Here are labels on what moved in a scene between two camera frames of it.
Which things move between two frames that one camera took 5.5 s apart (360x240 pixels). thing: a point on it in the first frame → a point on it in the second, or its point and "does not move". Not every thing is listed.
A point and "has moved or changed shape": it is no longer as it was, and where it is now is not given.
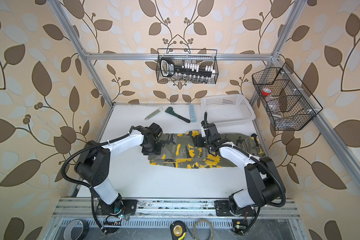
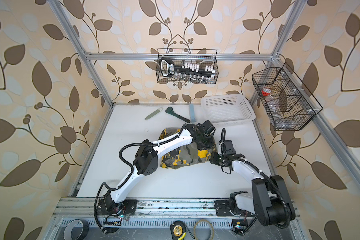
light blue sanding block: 191,113 does not move
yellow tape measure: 178,230 does not move
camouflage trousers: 181,149 has moved or changed shape
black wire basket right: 291,105 does not move
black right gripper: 198,140 → 213,158
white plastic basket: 223,109 does not move
